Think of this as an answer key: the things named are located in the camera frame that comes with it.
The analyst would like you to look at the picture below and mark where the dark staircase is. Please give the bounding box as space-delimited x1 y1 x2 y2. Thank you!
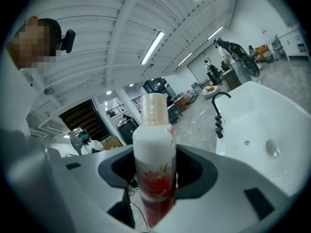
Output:
59 99 110 141

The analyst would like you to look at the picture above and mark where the black round device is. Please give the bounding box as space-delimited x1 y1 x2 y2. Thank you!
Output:
228 41 261 78

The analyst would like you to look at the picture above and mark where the white bathtub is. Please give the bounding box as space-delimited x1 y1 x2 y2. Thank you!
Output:
215 81 311 197

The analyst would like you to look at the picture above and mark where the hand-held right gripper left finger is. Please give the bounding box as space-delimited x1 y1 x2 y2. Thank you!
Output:
46 144 137 233

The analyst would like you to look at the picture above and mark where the person's head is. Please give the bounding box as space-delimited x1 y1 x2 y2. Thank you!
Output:
6 16 63 70

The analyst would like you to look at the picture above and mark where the black faucet spout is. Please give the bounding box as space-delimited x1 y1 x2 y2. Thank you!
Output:
211 91 232 117

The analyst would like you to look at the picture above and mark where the black head-worn camera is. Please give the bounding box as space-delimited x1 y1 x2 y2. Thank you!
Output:
60 29 76 54

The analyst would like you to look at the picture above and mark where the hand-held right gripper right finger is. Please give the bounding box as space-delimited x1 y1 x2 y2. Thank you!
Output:
155 144 302 233

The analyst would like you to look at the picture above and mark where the white round tub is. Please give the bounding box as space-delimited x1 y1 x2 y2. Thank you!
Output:
201 85 220 100

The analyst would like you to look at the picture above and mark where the person's grey shirt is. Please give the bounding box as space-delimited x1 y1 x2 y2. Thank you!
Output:
0 46 49 140

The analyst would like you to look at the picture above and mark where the pink plastic bottle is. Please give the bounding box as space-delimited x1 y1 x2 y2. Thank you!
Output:
132 93 177 229

